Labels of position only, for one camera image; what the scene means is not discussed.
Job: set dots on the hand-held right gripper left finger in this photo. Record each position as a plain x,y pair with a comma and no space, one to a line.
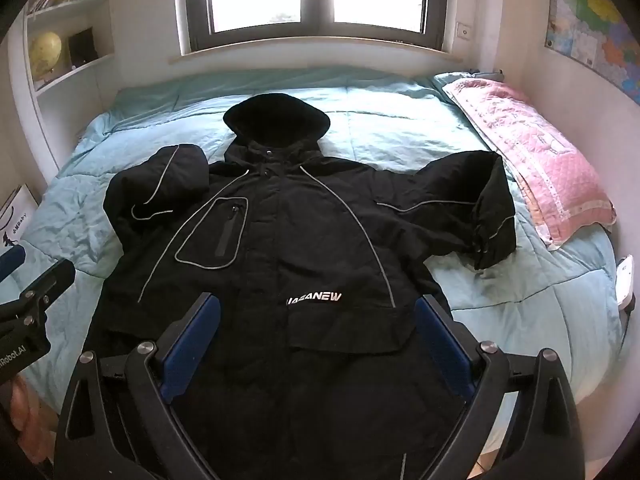
192,345

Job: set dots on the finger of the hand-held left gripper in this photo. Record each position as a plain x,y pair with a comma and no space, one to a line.
10,260
45,282

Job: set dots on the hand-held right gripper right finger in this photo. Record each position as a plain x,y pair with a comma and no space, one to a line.
442,345

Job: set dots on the black hooded jacket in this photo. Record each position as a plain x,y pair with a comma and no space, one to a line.
300,240

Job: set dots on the person's left hand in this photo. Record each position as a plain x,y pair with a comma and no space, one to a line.
27,410

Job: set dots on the white paper bag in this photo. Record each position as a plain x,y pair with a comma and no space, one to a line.
15,215

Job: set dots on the white bedside object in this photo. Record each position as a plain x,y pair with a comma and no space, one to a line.
626,280

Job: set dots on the pink quilted pillow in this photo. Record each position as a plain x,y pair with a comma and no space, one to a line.
540,160

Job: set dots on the yellow globe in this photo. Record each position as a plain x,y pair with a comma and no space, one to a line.
45,52

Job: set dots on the light blue quilt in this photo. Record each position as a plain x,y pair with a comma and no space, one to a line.
400,125

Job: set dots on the black box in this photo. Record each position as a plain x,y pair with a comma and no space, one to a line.
81,45

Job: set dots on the white wall shelf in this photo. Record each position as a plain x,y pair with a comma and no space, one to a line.
95,75

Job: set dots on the white wall switch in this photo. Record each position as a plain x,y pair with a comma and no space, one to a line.
464,31

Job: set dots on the colourful wall map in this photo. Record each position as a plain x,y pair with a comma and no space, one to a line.
595,15

